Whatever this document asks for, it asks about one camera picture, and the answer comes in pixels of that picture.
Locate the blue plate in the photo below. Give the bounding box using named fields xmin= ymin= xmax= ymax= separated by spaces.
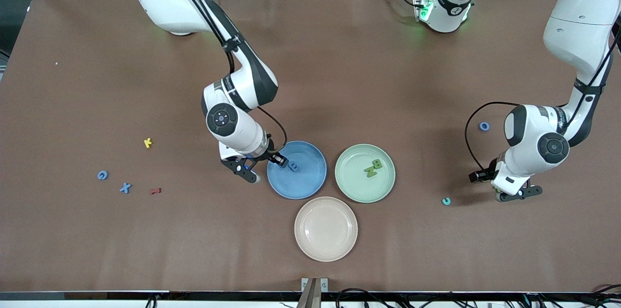
xmin=267 ymin=141 xmax=327 ymax=200

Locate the beige plate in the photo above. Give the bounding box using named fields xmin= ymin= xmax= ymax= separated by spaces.
xmin=294 ymin=196 xmax=359 ymax=262

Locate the green plate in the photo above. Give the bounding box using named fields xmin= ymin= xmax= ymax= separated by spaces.
xmin=335 ymin=144 xmax=396 ymax=204

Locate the brown table cover sheet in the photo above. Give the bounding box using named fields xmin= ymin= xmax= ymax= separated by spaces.
xmin=0 ymin=0 xmax=621 ymax=294

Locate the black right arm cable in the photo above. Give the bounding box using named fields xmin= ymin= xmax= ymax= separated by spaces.
xmin=167 ymin=0 xmax=288 ymax=153

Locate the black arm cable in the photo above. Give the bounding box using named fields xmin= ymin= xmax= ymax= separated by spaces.
xmin=167 ymin=0 xmax=288 ymax=153
xmin=464 ymin=0 xmax=621 ymax=174

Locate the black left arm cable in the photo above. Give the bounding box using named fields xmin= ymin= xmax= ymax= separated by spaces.
xmin=464 ymin=0 xmax=621 ymax=174

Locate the metal table edge bracket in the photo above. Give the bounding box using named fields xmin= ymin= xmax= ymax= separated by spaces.
xmin=297 ymin=277 xmax=329 ymax=308

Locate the black floor cable bundle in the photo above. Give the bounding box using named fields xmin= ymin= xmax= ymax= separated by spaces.
xmin=575 ymin=283 xmax=621 ymax=308

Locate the black looped floor cable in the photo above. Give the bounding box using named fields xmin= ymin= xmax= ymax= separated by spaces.
xmin=335 ymin=288 xmax=391 ymax=308

